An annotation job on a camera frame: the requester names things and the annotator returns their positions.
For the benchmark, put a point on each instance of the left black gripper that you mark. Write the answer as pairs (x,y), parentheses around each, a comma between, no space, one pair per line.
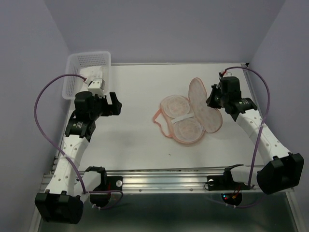
(110,109)

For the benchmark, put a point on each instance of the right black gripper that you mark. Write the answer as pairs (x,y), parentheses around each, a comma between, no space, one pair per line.
(210,101)

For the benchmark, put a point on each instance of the floral mesh laundry bag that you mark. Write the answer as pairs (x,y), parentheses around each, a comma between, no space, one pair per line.
(187,119)

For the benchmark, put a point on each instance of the white bra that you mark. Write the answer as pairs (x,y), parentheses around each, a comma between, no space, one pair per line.
(95,72)

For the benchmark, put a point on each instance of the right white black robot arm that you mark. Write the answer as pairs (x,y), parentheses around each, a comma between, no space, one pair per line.
(282,169)

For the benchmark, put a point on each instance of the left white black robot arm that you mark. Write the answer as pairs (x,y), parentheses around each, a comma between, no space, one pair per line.
(64,197)

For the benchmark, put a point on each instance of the white perforated plastic basket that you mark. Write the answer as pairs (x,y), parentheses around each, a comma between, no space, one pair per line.
(77,61)

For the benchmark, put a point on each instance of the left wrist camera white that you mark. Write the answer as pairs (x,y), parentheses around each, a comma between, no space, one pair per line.
(96,86)

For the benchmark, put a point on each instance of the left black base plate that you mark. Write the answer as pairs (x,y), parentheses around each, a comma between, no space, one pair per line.
(113,182)

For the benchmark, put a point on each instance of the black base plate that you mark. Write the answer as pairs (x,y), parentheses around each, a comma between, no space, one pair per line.
(113,182)
(220,182)

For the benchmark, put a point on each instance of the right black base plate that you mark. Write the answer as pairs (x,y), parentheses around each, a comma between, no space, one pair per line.
(220,182)

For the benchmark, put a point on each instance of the aluminium mounting rail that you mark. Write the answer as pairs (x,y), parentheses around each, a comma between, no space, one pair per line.
(163,181)

